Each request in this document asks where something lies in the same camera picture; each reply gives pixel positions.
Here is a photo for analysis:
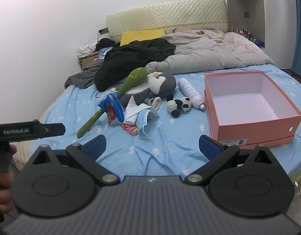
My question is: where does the black clothing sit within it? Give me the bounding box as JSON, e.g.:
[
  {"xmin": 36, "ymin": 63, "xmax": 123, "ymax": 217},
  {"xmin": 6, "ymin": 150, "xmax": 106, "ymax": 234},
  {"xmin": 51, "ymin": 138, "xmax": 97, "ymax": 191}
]
[{"xmin": 95, "ymin": 38, "xmax": 177, "ymax": 91}]

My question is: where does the blue snack bag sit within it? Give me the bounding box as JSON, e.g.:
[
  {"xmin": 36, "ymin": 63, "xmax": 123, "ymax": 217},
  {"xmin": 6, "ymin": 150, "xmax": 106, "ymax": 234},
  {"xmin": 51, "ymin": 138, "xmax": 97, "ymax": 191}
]
[{"xmin": 98, "ymin": 91, "xmax": 125, "ymax": 125}]

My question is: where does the small grey white cloth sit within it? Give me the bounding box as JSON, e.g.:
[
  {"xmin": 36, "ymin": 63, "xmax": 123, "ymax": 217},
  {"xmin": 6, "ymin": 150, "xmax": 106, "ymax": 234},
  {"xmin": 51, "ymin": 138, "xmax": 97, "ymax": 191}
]
[{"xmin": 144, "ymin": 97, "xmax": 162, "ymax": 114}]

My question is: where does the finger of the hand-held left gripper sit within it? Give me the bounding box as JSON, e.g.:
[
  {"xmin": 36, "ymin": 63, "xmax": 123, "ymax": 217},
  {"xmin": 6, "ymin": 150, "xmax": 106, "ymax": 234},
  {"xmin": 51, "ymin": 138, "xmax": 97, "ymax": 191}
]
[{"xmin": 40, "ymin": 123, "xmax": 66, "ymax": 140}]

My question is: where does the grey duvet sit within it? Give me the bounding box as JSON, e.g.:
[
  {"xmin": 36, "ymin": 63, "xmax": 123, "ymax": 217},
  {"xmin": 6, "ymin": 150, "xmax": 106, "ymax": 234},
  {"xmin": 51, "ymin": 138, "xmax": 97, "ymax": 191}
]
[{"xmin": 145, "ymin": 29, "xmax": 275, "ymax": 75}]

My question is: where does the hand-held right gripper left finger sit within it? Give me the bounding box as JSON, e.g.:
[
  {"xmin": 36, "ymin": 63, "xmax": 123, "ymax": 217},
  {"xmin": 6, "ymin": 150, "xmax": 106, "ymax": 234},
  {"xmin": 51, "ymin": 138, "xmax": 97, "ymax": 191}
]
[{"xmin": 28, "ymin": 135, "xmax": 121, "ymax": 187}]

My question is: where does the pink candy wrapper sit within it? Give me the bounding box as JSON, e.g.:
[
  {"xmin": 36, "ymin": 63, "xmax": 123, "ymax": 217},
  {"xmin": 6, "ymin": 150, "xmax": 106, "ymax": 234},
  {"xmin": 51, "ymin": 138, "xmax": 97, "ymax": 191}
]
[{"xmin": 121, "ymin": 124, "xmax": 138, "ymax": 136}]

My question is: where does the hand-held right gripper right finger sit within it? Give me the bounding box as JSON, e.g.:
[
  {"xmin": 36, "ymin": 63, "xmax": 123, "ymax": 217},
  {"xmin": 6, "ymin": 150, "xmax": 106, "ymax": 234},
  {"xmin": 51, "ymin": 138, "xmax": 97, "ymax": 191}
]
[{"xmin": 184, "ymin": 134, "xmax": 277, "ymax": 186}]

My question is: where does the blue curtain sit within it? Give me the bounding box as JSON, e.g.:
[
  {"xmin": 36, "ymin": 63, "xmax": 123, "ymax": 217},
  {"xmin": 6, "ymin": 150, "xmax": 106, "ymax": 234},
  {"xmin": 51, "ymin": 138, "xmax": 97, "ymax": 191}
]
[{"xmin": 291, "ymin": 0, "xmax": 301, "ymax": 79}]

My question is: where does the dark grey fleece blanket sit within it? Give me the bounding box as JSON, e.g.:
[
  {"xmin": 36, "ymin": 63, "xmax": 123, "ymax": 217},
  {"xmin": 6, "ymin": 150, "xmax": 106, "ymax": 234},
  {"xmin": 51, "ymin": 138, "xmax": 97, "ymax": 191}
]
[{"xmin": 65, "ymin": 60, "xmax": 105, "ymax": 89}]

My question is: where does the white spray can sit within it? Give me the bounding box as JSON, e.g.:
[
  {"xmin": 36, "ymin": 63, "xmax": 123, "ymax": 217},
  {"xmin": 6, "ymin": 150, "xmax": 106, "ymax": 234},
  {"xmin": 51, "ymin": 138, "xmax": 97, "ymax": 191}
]
[{"xmin": 177, "ymin": 78, "xmax": 207, "ymax": 110}]

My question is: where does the grey penguin plush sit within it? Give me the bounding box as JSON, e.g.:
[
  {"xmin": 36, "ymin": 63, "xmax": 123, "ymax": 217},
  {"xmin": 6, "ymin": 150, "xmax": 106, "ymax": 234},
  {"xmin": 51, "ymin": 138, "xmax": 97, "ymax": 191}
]
[{"xmin": 119, "ymin": 71, "xmax": 177, "ymax": 108}]

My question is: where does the grey white cabinet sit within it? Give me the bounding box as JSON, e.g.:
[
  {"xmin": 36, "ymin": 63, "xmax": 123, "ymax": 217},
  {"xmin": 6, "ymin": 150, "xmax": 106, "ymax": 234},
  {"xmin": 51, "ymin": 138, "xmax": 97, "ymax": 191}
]
[{"xmin": 224, "ymin": 0, "xmax": 296, "ymax": 49}]

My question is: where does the blue printed packet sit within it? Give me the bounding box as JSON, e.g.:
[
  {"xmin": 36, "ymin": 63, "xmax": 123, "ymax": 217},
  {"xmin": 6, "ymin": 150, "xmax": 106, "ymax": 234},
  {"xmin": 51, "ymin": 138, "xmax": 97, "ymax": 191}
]
[{"xmin": 100, "ymin": 46, "xmax": 114, "ymax": 58}]

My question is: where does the blue face mask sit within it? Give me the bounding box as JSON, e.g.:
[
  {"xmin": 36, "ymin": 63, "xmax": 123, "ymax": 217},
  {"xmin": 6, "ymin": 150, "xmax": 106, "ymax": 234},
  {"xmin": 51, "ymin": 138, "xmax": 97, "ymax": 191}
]
[{"xmin": 137, "ymin": 109, "xmax": 161, "ymax": 139}]

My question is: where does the green plush bat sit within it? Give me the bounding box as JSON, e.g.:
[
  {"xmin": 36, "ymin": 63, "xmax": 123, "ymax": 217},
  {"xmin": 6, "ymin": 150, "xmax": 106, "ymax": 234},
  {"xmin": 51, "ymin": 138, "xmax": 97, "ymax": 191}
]
[{"xmin": 76, "ymin": 67, "xmax": 149, "ymax": 139}]

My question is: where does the yellow pillow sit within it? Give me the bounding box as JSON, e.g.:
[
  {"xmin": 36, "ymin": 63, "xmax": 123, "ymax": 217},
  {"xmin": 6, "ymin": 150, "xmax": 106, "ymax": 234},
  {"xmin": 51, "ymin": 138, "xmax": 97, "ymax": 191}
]
[{"xmin": 120, "ymin": 29, "xmax": 166, "ymax": 46}]

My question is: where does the small panda plush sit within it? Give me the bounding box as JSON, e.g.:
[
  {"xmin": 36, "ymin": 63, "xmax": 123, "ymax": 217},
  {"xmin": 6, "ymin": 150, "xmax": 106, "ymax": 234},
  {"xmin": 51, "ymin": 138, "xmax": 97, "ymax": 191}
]
[{"xmin": 166, "ymin": 97, "xmax": 192, "ymax": 117}]

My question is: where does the white crumpled cloth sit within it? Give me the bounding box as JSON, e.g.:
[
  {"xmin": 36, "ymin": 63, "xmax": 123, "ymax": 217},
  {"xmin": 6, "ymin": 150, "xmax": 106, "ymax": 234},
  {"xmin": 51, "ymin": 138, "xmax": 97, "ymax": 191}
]
[{"xmin": 78, "ymin": 44, "xmax": 97, "ymax": 57}]

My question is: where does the row of small bottles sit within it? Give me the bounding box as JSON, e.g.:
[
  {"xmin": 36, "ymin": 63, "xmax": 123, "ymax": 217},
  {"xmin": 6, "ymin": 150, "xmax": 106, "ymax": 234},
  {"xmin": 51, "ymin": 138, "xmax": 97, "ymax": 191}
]
[{"xmin": 235, "ymin": 27, "xmax": 257, "ymax": 42}]

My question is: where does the pink cardboard box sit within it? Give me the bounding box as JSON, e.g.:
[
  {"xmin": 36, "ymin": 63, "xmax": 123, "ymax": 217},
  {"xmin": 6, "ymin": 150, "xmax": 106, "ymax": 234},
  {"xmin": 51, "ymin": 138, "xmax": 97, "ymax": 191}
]
[{"xmin": 204, "ymin": 71, "xmax": 301, "ymax": 148}]

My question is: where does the white tissue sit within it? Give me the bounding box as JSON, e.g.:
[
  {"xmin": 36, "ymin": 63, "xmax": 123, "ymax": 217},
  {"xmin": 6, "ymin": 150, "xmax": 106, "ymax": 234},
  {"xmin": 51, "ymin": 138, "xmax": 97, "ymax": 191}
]
[{"xmin": 123, "ymin": 97, "xmax": 152, "ymax": 125}]

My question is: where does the cream quilted headboard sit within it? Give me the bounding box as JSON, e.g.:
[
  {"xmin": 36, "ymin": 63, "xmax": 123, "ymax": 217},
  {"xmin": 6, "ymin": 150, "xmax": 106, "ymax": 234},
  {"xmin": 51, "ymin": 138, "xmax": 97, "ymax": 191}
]
[{"xmin": 106, "ymin": 0, "xmax": 228, "ymax": 41}]

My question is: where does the person's left hand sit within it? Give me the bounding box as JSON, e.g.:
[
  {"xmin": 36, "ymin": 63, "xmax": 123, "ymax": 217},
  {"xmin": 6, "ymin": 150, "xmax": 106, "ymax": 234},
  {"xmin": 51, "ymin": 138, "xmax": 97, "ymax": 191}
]
[{"xmin": 0, "ymin": 144, "xmax": 17, "ymax": 214}]

